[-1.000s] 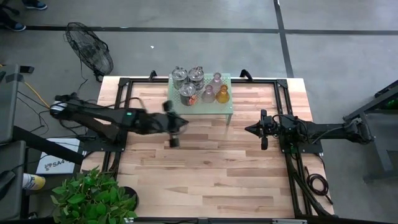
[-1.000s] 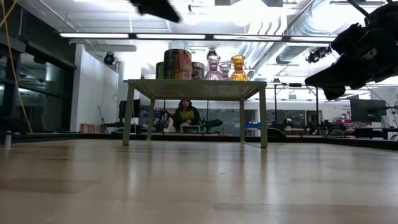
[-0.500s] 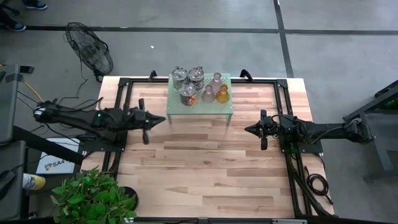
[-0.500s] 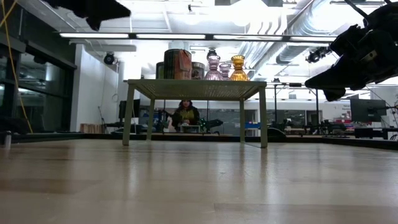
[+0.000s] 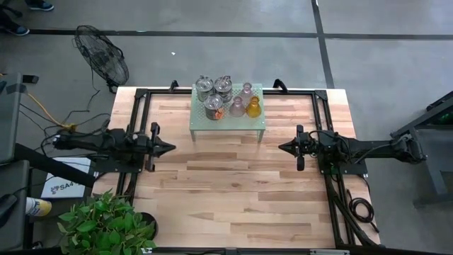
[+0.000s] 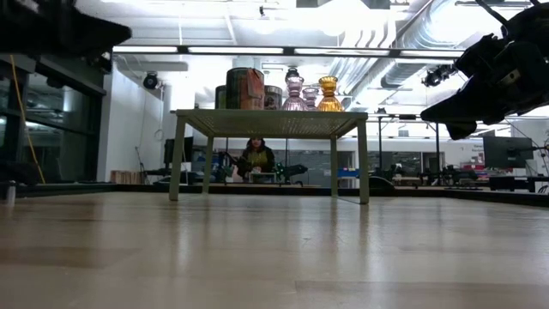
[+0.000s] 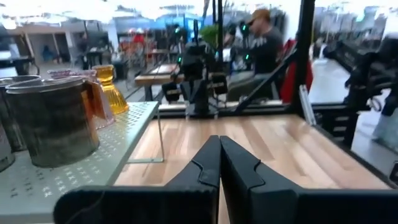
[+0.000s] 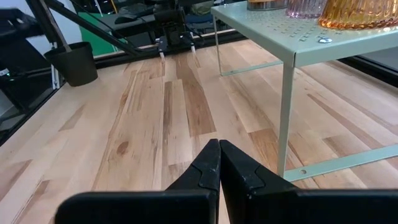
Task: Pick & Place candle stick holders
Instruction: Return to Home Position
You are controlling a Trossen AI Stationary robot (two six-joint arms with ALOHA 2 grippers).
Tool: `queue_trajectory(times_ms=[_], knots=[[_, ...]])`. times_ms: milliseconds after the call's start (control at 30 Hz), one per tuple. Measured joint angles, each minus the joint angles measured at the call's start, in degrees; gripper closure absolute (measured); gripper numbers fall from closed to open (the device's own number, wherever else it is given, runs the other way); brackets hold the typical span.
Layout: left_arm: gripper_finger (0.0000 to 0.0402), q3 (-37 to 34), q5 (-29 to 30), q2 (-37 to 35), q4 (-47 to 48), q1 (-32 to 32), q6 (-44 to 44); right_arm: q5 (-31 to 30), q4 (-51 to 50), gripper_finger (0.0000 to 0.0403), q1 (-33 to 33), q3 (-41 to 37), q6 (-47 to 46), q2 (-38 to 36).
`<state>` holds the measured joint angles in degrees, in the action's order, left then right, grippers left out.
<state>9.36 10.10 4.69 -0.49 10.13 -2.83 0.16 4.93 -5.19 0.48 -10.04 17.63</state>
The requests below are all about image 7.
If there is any green plant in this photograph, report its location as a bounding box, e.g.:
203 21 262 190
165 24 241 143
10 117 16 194
198 24 220 49

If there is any person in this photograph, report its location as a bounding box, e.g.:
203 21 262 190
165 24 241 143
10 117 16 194
223 8 284 102

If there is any pink ribbed glass candle holder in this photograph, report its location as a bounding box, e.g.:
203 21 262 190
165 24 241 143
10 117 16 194
46 68 116 130

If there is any red object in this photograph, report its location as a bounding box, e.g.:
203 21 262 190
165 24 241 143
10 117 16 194
279 39 314 103

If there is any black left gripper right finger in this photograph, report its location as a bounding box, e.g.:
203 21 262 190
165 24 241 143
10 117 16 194
220 135 398 224

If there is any green perforated metal shelf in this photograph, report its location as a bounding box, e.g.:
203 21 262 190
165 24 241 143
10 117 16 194
0 101 165 224

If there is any wooden background table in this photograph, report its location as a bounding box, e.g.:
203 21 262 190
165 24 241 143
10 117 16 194
134 63 184 102

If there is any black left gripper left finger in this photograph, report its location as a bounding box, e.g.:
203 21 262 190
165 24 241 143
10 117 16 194
53 134 221 224

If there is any silver frame bracket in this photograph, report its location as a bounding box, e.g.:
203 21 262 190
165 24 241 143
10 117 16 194
298 84 317 126

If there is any black diagonal frame brace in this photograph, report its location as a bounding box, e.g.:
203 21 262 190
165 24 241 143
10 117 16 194
233 52 296 114

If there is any black frame post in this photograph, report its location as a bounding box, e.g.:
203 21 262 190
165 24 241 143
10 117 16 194
292 0 317 116

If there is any amber glass candle holder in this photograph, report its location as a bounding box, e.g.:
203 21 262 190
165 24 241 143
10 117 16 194
91 64 130 115

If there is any black table frame rail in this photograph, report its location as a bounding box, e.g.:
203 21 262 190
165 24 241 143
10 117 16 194
158 101 352 119

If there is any silver tin candle with label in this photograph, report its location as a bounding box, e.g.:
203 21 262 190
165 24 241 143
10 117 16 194
4 76 108 169

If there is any dark metal tin candle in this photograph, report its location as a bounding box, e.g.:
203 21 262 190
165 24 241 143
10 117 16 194
0 75 43 153

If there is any black vertical pole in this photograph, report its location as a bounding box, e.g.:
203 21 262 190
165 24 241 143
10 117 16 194
212 0 224 63

